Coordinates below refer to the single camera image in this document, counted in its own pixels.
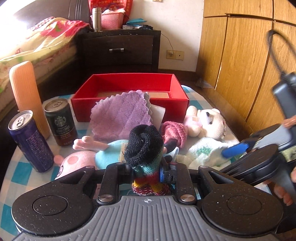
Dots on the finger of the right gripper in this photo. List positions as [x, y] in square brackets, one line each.
[235, 150]

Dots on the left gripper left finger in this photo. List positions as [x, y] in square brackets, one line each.
[114, 175]

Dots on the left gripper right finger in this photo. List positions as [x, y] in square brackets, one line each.
[177, 174]

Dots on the pink pig plush toy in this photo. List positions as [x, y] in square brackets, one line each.
[90, 153]

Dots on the pink knitted sock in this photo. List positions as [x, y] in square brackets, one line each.
[171, 130]

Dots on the purple quilted cloth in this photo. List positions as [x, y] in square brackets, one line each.
[114, 117]

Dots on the white sponge block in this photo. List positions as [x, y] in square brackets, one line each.
[157, 114]

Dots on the person's right hand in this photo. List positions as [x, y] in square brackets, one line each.
[279, 191]

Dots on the white teddy bear plush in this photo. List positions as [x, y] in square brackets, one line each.
[205, 123]

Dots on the dark Starbucks coffee can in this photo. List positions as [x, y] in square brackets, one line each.
[60, 119]

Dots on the red cardboard box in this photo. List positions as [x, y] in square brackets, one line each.
[118, 90]

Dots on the wooden wardrobe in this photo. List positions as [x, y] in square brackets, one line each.
[235, 61]

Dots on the blue drink can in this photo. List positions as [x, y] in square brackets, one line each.
[31, 142]

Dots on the orange ribbed bottle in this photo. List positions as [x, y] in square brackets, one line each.
[24, 86]

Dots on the dark wooden nightstand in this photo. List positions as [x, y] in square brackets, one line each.
[120, 51]

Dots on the bed with floral quilt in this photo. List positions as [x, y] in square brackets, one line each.
[49, 46]

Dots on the teal object on nightstand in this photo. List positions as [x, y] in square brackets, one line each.
[137, 21]

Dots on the pink plastic basket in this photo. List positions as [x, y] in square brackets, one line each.
[112, 21]

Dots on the steel thermos flask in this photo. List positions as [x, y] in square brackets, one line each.
[96, 19]

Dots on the dark wooden headboard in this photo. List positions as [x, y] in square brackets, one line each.
[39, 10]

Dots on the red plastic bag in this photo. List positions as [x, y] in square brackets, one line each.
[113, 5]

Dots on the beige wall socket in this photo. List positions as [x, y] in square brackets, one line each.
[175, 55]

